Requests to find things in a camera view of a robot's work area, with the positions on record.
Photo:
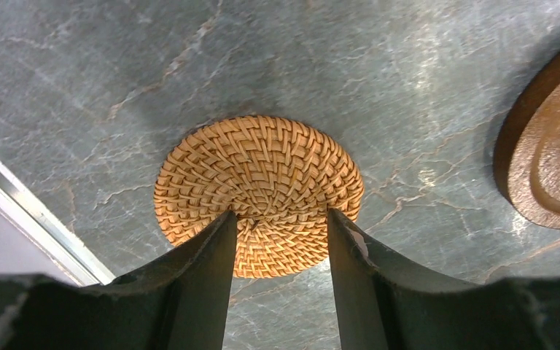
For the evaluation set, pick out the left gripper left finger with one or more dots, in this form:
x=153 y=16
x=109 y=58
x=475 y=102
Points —
x=178 y=301

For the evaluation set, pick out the woven rattan coaster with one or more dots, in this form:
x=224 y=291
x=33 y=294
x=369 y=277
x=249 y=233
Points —
x=279 y=177

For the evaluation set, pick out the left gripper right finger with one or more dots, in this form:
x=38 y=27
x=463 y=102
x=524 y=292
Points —
x=384 y=300

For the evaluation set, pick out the wooden coaster one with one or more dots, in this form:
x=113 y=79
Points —
x=526 y=161

